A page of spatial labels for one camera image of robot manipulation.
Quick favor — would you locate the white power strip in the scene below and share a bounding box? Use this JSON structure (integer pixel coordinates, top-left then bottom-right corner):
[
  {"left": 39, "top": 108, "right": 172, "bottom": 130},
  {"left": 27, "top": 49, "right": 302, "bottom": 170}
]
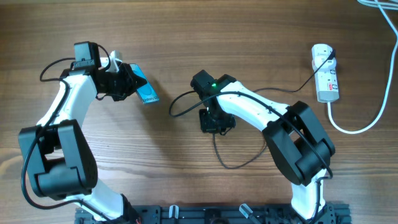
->
[{"left": 312, "top": 44, "right": 340, "bottom": 103}]

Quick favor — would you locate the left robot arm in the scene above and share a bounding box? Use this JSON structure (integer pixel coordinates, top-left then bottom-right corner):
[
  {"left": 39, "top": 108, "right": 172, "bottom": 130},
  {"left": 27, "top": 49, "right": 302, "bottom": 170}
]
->
[{"left": 18, "top": 41, "right": 148, "bottom": 223}]

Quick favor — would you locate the white charger plug adapter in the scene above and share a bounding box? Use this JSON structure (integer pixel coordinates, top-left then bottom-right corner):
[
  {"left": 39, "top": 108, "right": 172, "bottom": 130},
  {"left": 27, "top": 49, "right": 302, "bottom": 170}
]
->
[{"left": 312, "top": 54, "right": 336, "bottom": 71}]

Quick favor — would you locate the white power strip cord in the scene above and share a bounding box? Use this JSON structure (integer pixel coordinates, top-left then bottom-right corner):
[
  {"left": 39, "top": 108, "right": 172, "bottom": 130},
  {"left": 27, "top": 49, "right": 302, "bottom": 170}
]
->
[{"left": 326, "top": 0, "right": 398, "bottom": 135}]

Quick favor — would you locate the black usb charging cable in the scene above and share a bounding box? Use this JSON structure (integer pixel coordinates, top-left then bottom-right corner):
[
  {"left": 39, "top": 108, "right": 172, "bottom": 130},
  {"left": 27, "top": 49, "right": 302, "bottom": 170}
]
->
[{"left": 212, "top": 49, "right": 336, "bottom": 170}]

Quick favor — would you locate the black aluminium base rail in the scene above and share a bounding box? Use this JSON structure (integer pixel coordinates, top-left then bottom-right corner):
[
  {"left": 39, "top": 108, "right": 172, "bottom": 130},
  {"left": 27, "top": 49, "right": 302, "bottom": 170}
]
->
[{"left": 74, "top": 203, "right": 352, "bottom": 224}]

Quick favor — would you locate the smartphone with teal screen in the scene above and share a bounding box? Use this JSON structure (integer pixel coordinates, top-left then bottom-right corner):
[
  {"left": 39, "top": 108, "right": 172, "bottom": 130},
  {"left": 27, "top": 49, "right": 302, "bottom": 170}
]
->
[{"left": 130, "top": 63, "right": 159, "bottom": 104}]

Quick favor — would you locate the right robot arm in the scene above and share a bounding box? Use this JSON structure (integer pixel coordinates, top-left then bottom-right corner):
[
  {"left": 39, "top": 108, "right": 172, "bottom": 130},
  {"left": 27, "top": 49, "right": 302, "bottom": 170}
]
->
[{"left": 190, "top": 70, "right": 335, "bottom": 222}]

